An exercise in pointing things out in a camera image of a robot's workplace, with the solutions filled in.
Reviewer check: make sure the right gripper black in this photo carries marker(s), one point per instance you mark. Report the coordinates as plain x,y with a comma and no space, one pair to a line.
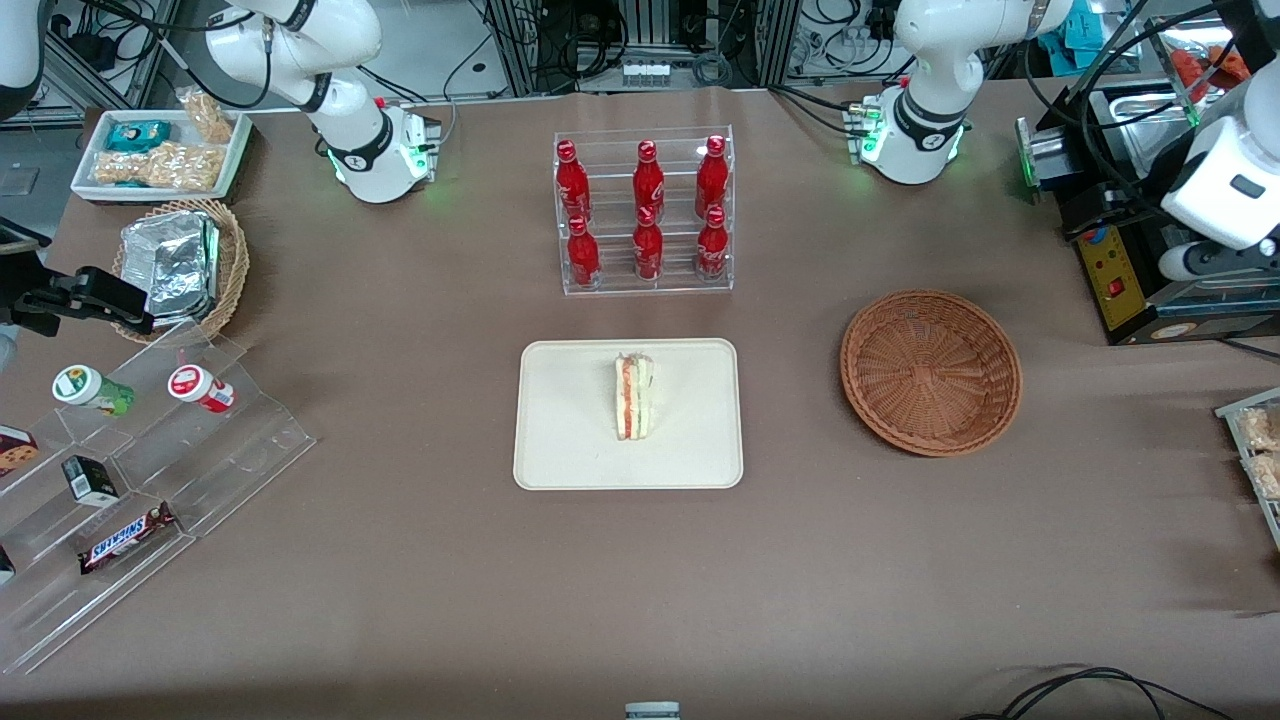
42,300

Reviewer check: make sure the triangle sandwich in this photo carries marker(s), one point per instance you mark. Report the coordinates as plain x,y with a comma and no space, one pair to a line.
633,400

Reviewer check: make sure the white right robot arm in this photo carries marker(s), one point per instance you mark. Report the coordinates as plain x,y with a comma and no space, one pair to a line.
350,120

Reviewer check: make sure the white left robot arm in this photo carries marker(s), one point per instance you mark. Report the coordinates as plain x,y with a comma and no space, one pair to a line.
930,130

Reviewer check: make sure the light wicker basket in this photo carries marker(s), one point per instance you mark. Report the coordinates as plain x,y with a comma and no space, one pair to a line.
232,260

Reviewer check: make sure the white snack tray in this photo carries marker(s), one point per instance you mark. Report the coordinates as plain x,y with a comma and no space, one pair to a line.
85,185

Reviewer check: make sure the cream rectangular plastic tray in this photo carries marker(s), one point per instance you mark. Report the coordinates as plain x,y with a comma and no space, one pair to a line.
570,420

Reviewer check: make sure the brown round wicker basket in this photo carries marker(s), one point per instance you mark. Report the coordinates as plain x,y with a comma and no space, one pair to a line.
930,375

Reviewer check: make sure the tray of pastries right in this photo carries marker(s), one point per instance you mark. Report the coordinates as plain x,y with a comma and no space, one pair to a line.
1228,408

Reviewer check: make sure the green lidded cup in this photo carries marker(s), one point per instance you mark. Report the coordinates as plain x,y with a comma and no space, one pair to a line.
85,388

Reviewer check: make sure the red lidded cup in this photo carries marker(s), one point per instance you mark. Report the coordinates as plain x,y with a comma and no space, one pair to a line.
198,387

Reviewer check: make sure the clear bag of nuts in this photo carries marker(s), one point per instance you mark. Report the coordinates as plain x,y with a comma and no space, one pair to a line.
118,168
208,115
185,165

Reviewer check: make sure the teal snack packet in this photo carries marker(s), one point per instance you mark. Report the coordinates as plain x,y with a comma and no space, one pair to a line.
138,135

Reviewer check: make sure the small black box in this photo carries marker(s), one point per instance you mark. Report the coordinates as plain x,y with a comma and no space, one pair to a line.
90,480

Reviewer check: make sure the brown cookie box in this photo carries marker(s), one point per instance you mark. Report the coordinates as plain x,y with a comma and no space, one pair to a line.
15,452

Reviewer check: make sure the clear acrylic tiered stand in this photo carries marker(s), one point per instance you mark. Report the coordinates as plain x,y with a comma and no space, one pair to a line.
230,450

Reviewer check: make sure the snickers chocolate bar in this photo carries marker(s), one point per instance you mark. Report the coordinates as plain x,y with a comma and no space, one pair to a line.
125,540

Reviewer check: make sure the red cola bottle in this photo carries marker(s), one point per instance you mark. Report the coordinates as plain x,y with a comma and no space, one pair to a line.
712,180
583,258
648,185
648,255
570,185
712,255

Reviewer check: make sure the clear acrylic bottle rack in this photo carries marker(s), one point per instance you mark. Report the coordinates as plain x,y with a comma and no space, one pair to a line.
612,282

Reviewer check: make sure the white power strip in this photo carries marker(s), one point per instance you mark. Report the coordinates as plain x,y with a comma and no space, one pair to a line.
646,72

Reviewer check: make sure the grey device top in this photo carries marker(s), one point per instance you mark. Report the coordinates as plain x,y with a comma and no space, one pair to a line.
652,711

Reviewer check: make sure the teal blue object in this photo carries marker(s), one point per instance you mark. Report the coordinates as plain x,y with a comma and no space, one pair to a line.
1075,50

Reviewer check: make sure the black food warmer machine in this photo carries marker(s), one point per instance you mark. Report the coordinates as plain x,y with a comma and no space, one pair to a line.
1110,265

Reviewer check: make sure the steel warmer pan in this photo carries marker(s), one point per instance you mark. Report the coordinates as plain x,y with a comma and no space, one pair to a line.
1150,110

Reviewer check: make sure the clear wrapped snack pack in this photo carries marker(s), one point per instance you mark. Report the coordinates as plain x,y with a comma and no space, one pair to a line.
1265,476
1260,428

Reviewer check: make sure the aluminium frame post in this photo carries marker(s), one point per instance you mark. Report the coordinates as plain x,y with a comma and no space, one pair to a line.
508,45
780,40

